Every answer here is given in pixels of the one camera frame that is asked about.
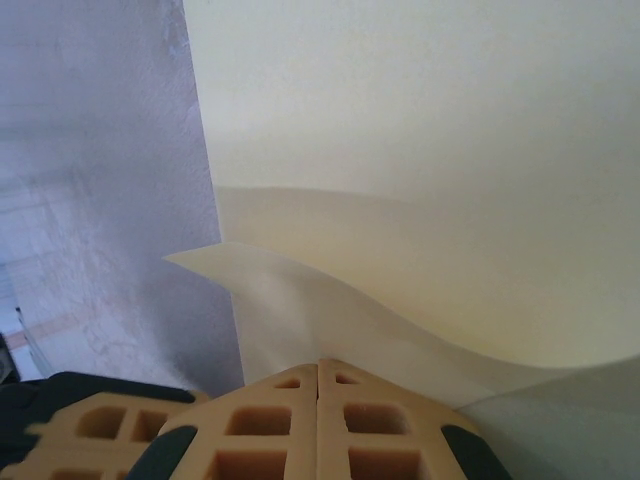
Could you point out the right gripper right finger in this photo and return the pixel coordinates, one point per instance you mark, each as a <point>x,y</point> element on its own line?
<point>375,425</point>

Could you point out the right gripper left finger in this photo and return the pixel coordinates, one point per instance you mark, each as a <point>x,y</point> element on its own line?
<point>260,425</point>

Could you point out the yellow paper sheet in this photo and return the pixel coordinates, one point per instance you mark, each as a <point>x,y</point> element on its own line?
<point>400,150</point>

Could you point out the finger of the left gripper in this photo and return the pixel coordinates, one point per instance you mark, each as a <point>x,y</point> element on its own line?
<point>100,425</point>

